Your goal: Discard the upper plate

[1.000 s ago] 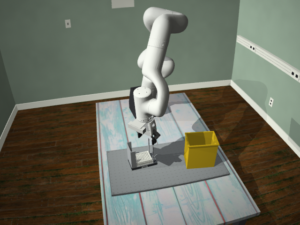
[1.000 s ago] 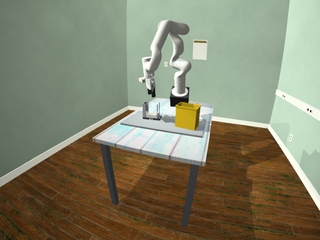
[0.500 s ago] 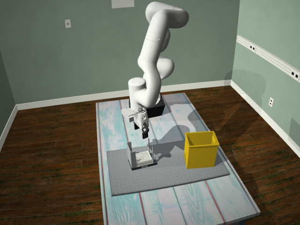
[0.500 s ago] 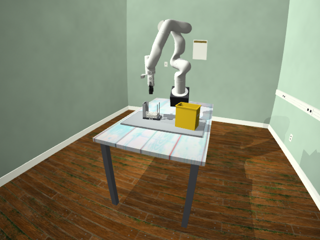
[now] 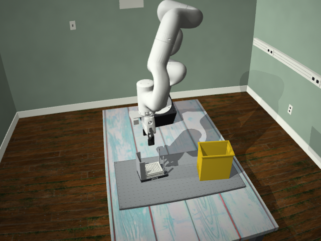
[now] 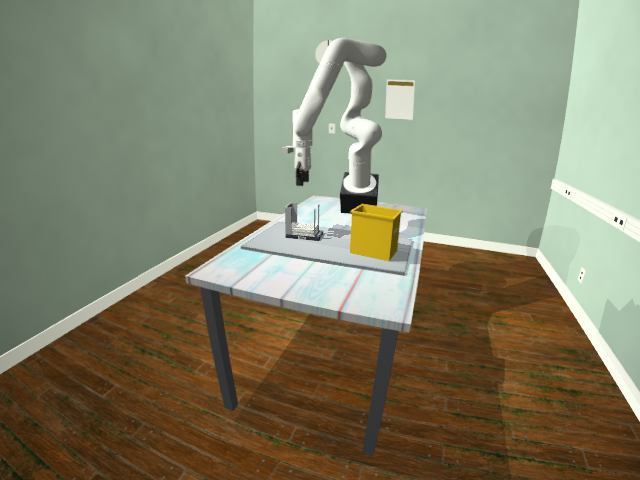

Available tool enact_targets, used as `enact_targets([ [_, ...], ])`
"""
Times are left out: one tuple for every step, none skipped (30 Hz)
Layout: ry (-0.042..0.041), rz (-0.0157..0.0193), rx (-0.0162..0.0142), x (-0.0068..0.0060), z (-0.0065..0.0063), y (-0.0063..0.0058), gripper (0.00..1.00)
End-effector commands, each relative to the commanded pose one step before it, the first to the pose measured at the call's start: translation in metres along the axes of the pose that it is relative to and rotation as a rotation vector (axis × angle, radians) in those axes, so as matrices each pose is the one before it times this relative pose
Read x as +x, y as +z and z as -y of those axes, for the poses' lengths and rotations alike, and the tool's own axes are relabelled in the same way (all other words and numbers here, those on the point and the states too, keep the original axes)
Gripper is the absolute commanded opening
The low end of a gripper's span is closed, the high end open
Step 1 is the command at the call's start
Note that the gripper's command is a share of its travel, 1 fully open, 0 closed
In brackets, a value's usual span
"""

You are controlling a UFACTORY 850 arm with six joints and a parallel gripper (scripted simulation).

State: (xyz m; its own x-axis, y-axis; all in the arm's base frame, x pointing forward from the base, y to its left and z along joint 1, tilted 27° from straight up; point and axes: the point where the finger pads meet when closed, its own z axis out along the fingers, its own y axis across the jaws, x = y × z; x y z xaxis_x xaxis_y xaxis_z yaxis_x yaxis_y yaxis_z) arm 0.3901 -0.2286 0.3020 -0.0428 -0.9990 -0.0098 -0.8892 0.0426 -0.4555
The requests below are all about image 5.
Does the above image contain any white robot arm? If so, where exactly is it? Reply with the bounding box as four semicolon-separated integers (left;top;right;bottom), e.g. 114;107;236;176
129;0;203;125

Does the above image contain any yellow open-top bin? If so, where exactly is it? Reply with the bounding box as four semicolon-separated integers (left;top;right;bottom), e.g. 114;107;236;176
197;140;235;181

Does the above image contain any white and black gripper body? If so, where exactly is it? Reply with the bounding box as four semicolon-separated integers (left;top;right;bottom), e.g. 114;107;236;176
141;114;156;135

